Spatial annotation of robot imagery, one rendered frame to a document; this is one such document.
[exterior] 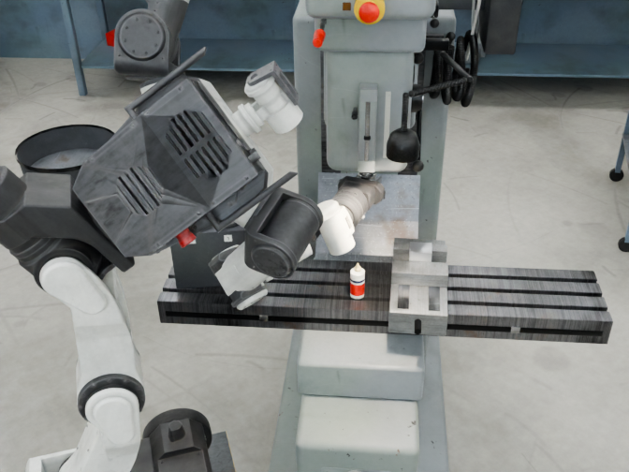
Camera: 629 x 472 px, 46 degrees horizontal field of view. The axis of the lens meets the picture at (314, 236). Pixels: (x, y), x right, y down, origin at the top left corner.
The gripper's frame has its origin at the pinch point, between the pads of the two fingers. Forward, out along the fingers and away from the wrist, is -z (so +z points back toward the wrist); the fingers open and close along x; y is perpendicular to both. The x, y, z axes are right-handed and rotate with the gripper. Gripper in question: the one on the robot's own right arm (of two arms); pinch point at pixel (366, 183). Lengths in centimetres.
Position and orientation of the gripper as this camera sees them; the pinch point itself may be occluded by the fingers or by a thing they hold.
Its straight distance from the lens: 193.0
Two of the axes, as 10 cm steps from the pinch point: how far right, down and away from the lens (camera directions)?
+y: 0.1, 8.4, 5.5
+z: -4.0, 5.1, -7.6
